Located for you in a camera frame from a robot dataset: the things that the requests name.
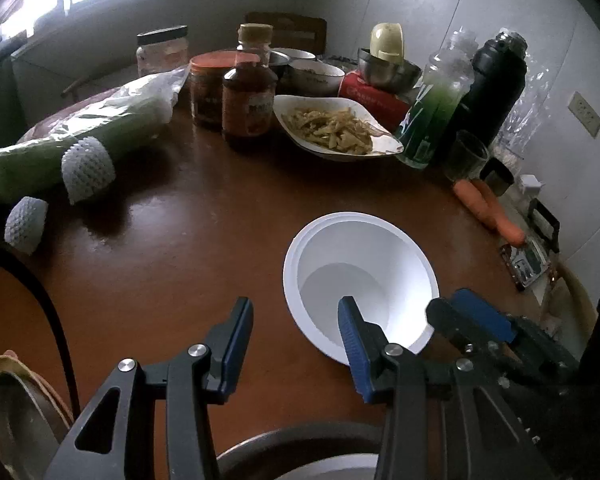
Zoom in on clear glass cup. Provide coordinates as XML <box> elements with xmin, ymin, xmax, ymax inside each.
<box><xmin>442</xmin><ymin>130</ymin><xmax>490</xmax><ymax>181</ymax></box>

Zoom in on brown sauce bottle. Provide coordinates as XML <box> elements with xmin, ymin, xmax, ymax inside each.
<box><xmin>222</xmin><ymin>23</ymin><xmax>279</xmax><ymax>147</ymax></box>

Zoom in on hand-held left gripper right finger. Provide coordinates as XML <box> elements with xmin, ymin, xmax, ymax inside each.
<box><xmin>337</xmin><ymin>296</ymin><xmax>556</xmax><ymax>480</ymax></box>

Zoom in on red cardboard box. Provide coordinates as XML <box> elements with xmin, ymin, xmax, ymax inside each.
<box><xmin>339</xmin><ymin>71</ymin><xmax>413</xmax><ymax>128</ymax></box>

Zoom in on oval foam-net wrapped fruit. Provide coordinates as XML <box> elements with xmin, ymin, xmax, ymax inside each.
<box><xmin>4</xmin><ymin>196</ymin><xmax>49</xmax><ymax>253</ymax></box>

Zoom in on red-lid sauce jar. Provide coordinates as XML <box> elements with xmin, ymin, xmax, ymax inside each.
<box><xmin>188</xmin><ymin>51</ymin><xmax>238</xmax><ymax>128</ymax></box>

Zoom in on wooden chair with slatted back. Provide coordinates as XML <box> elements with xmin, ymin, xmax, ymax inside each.
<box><xmin>244</xmin><ymin>11</ymin><xmax>328</xmax><ymax>56</ymax></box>

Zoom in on ceramic bowl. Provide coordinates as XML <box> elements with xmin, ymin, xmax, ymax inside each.
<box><xmin>269</xmin><ymin>47</ymin><xmax>317</xmax><ymax>78</ymax></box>
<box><xmin>286</xmin><ymin>59</ymin><xmax>346</xmax><ymax>96</ymax></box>

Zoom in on cream shell-shaped plate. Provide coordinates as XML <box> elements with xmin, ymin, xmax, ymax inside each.
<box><xmin>0</xmin><ymin>350</ymin><xmax>76</xmax><ymax>480</ymax></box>

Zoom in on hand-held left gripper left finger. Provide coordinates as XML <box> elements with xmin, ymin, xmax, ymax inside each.
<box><xmin>45</xmin><ymin>296</ymin><xmax>255</xmax><ymax>480</ymax></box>

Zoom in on carrot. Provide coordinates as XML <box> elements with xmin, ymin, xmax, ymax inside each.
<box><xmin>452</xmin><ymin>180</ymin><xmax>503</xmax><ymax>231</ymax></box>
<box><xmin>472</xmin><ymin>179</ymin><xmax>526</xmax><ymax>247</ymax></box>

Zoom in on large foam-net wrapped fruit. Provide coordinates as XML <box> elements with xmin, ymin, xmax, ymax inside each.
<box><xmin>61</xmin><ymin>136</ymin><xmax>117</xmax><ymax>205</ymax></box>

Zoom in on white dish of food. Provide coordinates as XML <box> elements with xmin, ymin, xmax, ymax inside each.
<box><xmin>272</xmin><ymin>94</ymin><xmax>405</xmax><ymax>162</ymax></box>

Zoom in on green drink bottle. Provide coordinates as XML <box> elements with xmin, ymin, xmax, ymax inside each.
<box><xmin>395</xmin><ymin>27</ymin><xmax>476</xmax><ymax>168</ymax></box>

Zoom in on wall socket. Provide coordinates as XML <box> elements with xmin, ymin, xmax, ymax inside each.
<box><xmin>567</xmin><ymin>91</ymin><xmax>600</xmax><ymax>138</ymax></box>

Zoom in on steel bowl with yellow cap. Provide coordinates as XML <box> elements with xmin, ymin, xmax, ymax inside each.
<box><xmin>357</xmin><ymin>47</ymin><xmax>423</xmax><ymax>95</ymax></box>

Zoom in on large white bowl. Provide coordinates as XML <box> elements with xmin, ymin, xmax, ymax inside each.
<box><xmin>283</xmin><ymin>212</ymin><xmax>440</xmax><ymax>361</ymax></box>

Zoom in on yellow plastic cap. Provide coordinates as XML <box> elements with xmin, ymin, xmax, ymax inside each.
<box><xmin>370</xmin><ymin>22</ymin><xmax>405</xmax><ymax>64</ymax></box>

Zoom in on black cable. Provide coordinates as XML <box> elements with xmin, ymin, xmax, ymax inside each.
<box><xmin>0</xmin><ymin>240</ymin><xmax>81</xmax><ymax>411</ymax></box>

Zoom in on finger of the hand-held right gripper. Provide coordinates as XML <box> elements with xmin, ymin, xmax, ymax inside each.
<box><xmin>425</xmin><ymin>287</ymin><xmax>518</xmax><ymax>361</ymax></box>

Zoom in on napa cabbage in plastic wrap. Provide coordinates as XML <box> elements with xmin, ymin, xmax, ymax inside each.
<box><xmin>0</xmin><ymin>67</ymin><xmax>191</xmax><ymax>213</ymax></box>

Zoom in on clear plastic bag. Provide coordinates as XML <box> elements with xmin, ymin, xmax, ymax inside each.
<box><xmin>500</xmin><ymin>67</ymin><xmax>573</xmax><ymax>161</ymax></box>

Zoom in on small white bowl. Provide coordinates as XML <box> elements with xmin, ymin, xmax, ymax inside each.
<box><xmin>292</xmin><ymin>215</ymin><xmax>440</xmax><ymax>358</ymax></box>

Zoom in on black-lid glass jar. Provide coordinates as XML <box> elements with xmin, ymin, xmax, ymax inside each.
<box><xmin>136</xmin><ymin>25</ymin><xmax>189</xmax><ymax>78</ymax></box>

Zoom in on black thermos flask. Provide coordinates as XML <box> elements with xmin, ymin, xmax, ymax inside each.
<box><xmin>442</xmin><ymin>30</ymin><xmax>528</xmax><ymax>161</ymax></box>

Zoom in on round steel plate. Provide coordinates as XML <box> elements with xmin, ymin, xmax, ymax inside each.
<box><xmin>0</xmin><ymin>370</ymin><xmax>66</xmax><ymax>480</ymax></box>

